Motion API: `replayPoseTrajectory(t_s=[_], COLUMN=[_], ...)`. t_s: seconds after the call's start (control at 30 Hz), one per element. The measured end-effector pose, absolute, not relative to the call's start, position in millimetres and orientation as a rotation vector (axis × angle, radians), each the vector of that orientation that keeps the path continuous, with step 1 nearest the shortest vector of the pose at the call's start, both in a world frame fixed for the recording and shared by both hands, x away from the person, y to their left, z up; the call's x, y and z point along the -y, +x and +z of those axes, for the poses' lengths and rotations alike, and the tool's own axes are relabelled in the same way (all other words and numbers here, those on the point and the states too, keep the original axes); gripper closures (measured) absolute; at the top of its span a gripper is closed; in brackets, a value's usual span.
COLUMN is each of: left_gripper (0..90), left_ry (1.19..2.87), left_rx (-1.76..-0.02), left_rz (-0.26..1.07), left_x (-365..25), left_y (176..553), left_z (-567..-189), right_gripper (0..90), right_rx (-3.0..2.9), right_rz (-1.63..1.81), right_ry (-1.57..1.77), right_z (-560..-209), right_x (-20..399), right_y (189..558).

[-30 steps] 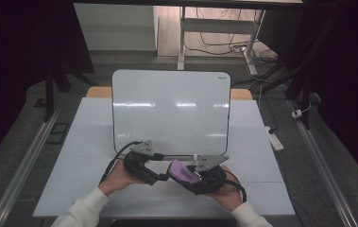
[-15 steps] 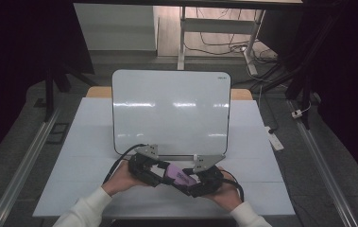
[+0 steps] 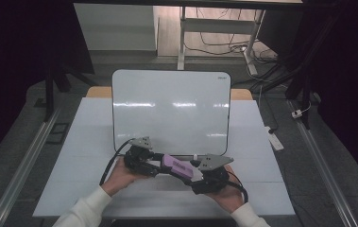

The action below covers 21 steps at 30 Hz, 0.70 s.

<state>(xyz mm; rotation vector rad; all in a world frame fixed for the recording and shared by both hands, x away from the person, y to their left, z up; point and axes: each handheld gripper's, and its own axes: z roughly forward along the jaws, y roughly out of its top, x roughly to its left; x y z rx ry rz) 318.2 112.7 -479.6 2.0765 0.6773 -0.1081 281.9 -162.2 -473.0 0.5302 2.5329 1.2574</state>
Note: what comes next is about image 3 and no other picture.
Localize white desk frame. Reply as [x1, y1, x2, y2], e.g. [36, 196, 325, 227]
[177, 6, 266, 77]

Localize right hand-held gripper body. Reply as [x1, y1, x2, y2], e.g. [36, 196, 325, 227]
[191, 153, 235, 196]

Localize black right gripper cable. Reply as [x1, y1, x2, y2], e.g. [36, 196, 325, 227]
[227, 171, 249, 204]

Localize aluminium rail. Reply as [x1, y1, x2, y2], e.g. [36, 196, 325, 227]
[288, 100, 358, 227]
[0, 105, 62, 227]

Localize black floor cables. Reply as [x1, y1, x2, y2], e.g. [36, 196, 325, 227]
[184, 8, 279, 93]

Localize dark curtain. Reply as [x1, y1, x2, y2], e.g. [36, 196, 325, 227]
[302, 0, 358, 185]
[0, 0, 95, 173]

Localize white whiteboard with black frame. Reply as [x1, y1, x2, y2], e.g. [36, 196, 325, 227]
[111, 69, 232, 157]

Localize black metal stand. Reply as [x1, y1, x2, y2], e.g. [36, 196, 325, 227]
[251, 12, 341, 131]

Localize white panel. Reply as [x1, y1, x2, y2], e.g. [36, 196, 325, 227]
[74, 3, 158, 52]

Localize person's left hand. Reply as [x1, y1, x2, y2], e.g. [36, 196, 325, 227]
[100, 156, 151, 197]

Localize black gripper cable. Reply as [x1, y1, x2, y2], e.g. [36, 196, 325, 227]
[99, 137, 137, 186]
[227, 171, 249, 204]

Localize person's right hand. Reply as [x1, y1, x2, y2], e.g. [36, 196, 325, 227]
[204, 164, 246, 214]

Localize white power strip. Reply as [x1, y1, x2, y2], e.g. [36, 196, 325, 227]
[264, 126, 285, 151]

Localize black tripod stand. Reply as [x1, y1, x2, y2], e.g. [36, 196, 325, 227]
[43, 62, 99, 123]

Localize black floor plate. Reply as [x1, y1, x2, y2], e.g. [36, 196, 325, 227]
[45, 122, 71, 146]

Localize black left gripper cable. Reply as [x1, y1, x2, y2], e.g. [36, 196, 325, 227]
[99, 137, 137, 186]

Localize wooden table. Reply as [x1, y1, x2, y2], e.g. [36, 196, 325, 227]
[86, 86, 254, 101]

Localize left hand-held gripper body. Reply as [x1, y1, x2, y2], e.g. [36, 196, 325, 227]
[123, 135, 162, 178]

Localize purple and black whiteboard eraser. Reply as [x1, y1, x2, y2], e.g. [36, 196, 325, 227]
[162, 153, 205, 187]

